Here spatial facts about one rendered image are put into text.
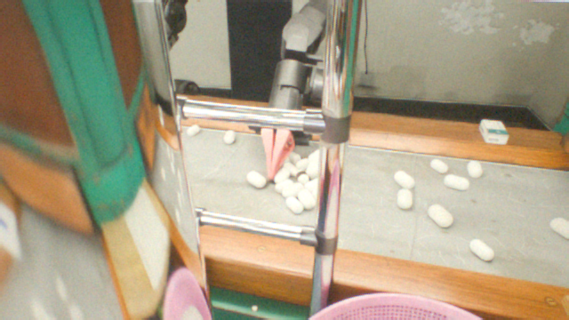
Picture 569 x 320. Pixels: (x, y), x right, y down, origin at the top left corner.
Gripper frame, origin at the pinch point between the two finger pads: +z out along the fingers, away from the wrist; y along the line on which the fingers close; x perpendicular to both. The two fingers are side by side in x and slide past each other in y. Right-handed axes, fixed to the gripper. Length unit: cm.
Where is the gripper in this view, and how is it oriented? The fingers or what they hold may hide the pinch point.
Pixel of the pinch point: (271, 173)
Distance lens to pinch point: 58.8
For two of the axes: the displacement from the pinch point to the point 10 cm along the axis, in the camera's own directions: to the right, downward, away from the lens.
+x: 1.6, 2.9, 9.4
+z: -1.8, 9.5, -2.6
